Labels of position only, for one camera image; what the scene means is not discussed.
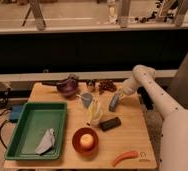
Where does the blue sponge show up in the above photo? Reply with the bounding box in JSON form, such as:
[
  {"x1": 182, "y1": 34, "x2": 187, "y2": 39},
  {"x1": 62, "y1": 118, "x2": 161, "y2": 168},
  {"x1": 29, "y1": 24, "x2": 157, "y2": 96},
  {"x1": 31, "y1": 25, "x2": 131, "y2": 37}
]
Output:
[{"x1": 108, "y1": 93, "x2": 120, "y2": 112}]

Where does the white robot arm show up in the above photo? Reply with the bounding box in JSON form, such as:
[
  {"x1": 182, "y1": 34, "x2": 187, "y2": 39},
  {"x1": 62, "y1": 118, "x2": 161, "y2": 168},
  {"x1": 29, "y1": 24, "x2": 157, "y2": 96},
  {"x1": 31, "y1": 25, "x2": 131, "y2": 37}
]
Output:
[{"x1": 122, "y1": 65, "x2": 188, "y2": 171}]

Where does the dark grape bunch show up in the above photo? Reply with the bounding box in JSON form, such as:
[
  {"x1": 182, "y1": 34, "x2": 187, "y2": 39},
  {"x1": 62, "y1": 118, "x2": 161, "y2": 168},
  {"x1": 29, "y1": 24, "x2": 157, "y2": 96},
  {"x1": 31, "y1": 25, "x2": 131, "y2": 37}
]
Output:
[{"x1": 98, "y1": 80, "x2": 117, "y2": 94}]

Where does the black rectangular block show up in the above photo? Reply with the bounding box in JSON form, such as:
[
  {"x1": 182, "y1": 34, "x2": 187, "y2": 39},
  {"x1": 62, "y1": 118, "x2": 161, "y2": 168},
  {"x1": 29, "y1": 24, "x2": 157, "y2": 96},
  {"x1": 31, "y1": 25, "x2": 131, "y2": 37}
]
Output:
[{"x1": 99, "y1": 117, "x2": 121, "y2": 131}]

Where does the blue-grey small scoop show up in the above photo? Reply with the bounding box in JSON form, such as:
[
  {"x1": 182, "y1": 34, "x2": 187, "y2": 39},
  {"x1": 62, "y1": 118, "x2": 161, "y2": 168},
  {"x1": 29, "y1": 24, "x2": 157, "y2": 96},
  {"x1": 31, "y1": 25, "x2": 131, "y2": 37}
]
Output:
[{"x1": 78, "y1": 93, "x2": 93, "y2": 108}]

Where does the orange carrot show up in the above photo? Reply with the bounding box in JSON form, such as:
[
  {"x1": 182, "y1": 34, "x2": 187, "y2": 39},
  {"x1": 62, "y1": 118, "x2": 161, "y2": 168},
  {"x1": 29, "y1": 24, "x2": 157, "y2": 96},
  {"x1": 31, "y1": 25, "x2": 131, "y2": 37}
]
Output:
[{"x1": 112, "y1": 151, "x2": 138, "y2": 167}]

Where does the yellow round fruit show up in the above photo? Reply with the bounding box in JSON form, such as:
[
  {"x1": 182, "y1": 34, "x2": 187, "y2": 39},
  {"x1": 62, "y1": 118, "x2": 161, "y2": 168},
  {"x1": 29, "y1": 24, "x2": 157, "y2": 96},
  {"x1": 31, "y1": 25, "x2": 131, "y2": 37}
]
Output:
[{"x1": 80, "y1": 134, "x2": 94, "y2": 149}]

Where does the red-brown bowl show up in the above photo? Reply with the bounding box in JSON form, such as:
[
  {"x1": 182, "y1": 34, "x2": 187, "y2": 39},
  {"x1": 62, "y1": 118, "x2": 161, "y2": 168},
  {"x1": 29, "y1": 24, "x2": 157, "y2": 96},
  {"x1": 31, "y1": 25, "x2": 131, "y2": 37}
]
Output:
[{"x1": 72, "y1": 127, "x2": 99, "y2": 156}]

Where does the green plastic tray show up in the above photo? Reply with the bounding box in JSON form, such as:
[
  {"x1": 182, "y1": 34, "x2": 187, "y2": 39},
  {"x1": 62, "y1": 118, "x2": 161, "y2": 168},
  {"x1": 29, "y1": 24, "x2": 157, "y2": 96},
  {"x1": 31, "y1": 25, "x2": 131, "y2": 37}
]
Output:
[{"x1": 5, "y1": 102, "x2": 67, "y2": 160}]

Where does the grey folded cloth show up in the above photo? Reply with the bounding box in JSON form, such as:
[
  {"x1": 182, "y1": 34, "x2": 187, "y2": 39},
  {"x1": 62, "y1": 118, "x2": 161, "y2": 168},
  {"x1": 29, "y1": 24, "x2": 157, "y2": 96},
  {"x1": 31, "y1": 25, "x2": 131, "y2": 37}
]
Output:
[{"x1": 35, "y1": 128, "x2": 55, "y2": 155}]

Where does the blue box on floor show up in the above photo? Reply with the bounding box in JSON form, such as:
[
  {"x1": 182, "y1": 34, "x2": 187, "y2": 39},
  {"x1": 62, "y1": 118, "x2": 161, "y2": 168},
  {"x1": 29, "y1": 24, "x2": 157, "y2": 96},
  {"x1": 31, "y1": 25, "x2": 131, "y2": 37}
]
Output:
[{"x1": 9, "y1": 105, "x2": 23, "y2": 123}]

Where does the purple pot with handle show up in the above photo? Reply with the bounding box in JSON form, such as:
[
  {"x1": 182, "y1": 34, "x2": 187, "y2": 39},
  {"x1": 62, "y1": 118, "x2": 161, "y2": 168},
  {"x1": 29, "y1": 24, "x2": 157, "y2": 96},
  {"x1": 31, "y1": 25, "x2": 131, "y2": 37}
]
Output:
[{"x1": 43, "y1": 74, "x2": 79, "y2": 98}]

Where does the black cable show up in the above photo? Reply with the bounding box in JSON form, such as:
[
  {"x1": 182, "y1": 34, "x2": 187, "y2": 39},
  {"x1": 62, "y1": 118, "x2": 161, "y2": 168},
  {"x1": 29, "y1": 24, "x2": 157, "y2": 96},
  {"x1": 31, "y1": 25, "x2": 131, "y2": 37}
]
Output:
[{"x1": 0, "y1": 87, "x2": 13, "y2": 149}]

